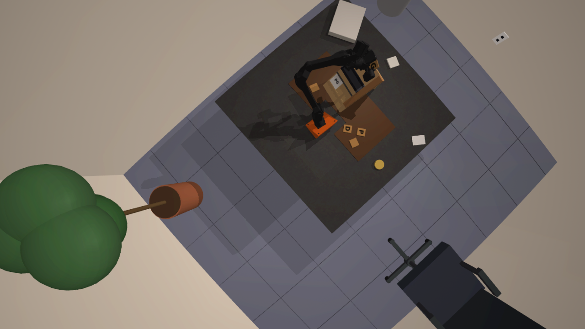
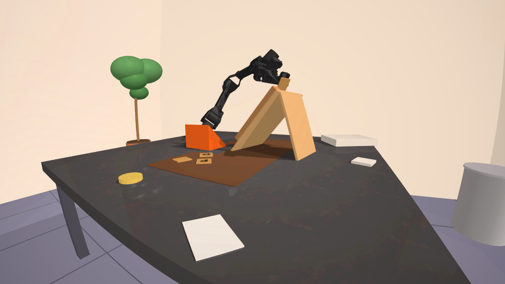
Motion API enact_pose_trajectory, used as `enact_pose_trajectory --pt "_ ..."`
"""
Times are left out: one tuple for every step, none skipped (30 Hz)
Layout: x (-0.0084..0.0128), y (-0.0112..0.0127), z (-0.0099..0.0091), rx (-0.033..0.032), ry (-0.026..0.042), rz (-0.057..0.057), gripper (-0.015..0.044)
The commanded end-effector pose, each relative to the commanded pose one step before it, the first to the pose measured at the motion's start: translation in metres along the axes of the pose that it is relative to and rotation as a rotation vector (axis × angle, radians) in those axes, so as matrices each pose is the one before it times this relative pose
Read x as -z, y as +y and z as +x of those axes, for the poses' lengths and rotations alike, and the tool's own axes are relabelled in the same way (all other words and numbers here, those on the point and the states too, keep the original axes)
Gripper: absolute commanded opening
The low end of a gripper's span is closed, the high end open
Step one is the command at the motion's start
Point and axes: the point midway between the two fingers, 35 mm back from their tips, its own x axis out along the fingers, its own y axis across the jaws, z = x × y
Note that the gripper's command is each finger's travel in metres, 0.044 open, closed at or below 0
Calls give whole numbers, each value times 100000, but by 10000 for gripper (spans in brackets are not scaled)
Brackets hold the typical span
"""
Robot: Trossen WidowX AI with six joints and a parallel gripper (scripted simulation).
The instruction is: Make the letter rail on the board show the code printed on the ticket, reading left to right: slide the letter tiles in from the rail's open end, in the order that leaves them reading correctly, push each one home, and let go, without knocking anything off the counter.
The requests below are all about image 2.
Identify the yellow flat disc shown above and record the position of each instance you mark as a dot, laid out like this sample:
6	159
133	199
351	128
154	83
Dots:
130	178

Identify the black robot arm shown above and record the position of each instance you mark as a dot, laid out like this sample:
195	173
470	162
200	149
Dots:
215	114

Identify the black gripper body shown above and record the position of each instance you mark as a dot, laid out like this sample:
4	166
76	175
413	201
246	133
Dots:
261	70

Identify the cream flat card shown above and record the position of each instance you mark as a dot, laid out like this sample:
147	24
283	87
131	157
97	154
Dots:
210	236

